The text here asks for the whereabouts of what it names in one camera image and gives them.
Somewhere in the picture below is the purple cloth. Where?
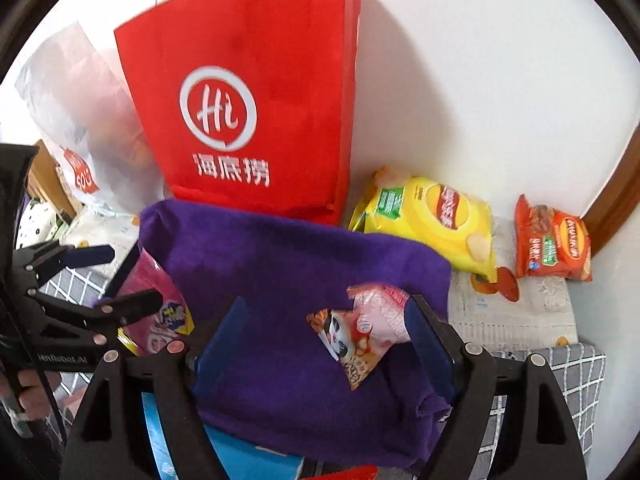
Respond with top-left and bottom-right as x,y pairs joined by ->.
139,199 -> 453,472

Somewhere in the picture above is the blue flat box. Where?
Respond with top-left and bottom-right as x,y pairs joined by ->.
141,391 -> 304,480

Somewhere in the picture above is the red paper bag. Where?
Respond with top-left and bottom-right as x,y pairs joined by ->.
114,0 -> 363,227

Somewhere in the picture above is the grey checked blanket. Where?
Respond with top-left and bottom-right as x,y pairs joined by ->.
39,264 -> 609,480

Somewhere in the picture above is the red packet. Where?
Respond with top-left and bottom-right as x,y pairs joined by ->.
310,465 -> 379,480

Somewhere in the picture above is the spotted cloth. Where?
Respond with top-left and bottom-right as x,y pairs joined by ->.
15,197 -> 57,252

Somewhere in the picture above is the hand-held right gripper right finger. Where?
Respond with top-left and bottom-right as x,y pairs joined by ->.
403,294 -> 589,480

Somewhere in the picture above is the person's left hand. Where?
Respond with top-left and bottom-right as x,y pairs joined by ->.
0,369 -> 64,437

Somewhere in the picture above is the white plastic bag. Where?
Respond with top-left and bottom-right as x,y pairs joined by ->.
14,21 -> 166,216

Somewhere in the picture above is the orange snack packet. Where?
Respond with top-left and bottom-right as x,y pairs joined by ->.
514,194 -> 594,283

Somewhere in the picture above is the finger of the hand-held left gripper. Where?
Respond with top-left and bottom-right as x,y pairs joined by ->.
31,288 -> 164,349
15,244 -> 115,287

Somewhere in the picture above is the brown wooden frame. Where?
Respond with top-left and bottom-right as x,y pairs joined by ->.
581,144 -> 640,262

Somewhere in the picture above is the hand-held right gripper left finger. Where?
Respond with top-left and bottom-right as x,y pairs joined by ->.
61,295 -> 249,480

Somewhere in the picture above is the yellow chip bag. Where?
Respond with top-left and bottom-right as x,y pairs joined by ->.
348,165 -> 499,283

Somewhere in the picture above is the pink snack packet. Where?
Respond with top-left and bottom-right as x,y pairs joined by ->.
116,249 -> 195,357

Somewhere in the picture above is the panda print snack packet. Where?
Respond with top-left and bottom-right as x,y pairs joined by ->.
306,283 -> 413,392

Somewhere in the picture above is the wooden furniture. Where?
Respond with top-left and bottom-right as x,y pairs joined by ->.
26,139 -> 84,222

